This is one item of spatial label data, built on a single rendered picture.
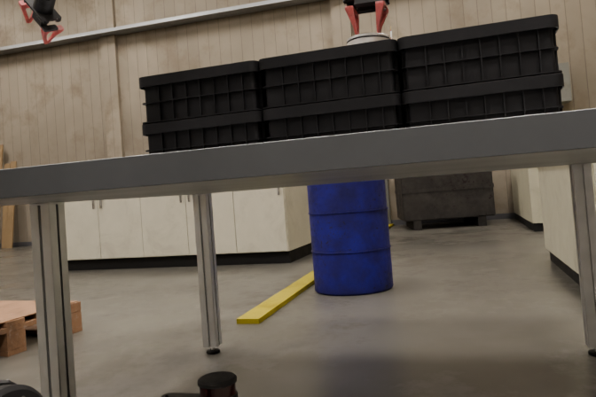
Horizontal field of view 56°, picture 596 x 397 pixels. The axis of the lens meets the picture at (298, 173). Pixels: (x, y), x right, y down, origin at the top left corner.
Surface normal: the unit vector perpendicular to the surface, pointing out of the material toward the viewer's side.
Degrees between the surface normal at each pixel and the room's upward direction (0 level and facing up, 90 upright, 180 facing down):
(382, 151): 90
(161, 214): 90
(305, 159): 90
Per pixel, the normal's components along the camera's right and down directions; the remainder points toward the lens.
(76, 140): -0.27, -0.01
